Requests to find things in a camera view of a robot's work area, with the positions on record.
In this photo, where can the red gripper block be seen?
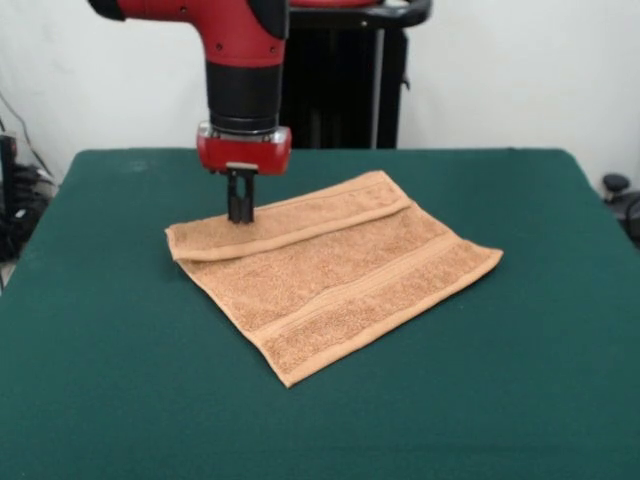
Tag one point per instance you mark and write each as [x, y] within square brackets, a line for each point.
[242, 156]

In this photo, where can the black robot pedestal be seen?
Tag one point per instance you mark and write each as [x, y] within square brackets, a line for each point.
[345, 90]

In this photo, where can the black office chair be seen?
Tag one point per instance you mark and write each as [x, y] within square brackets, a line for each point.
[625, 200]

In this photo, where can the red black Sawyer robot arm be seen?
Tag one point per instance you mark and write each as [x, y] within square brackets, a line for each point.
[240, 65]

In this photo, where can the tan terry towel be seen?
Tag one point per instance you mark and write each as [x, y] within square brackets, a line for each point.
[335, 285]

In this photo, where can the black electronics box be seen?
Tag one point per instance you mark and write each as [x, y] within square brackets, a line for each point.
[7, 165]

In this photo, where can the dark green table cloth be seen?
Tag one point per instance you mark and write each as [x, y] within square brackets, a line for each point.
[150, 400]

